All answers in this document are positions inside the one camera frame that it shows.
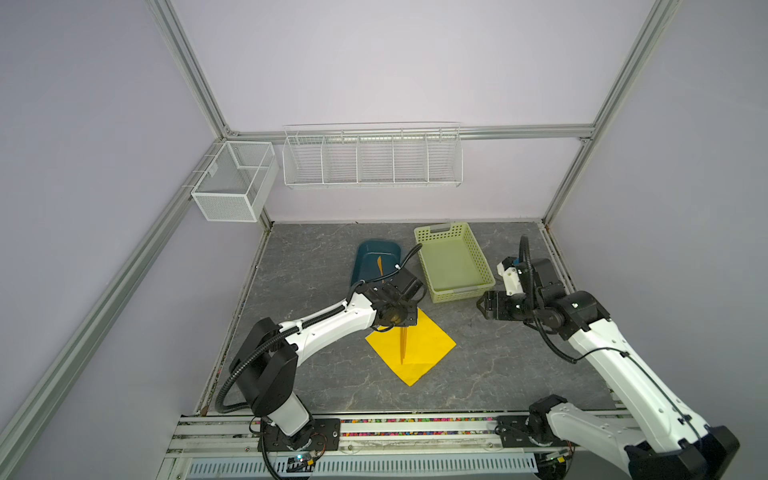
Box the orange plastic fork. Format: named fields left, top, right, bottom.
left=399, top=327, right=409, bottom=364

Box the yellow paper napkin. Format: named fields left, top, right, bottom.
left=366, top=309, right=456, bottom=387

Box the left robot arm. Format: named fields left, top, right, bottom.
left=214, top=243, right=423, bottom=450

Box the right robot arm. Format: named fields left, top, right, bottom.
left=477, top=236, right=740, bottom=479

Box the dark teal plastic tray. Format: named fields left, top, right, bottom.
left=350, top=239, right=402, bottom=285

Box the light green plastic basket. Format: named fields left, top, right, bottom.
left=414, top=222, right=496, bottom=303

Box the small white mesh basket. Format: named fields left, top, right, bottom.
left=192, top=141, right=279, bottom=223

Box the long white wire rack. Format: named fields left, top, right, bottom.
left=283, top=122, right=464, bottom=188

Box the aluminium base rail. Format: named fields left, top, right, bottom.
left=157, top=410, right=641, bottom=479

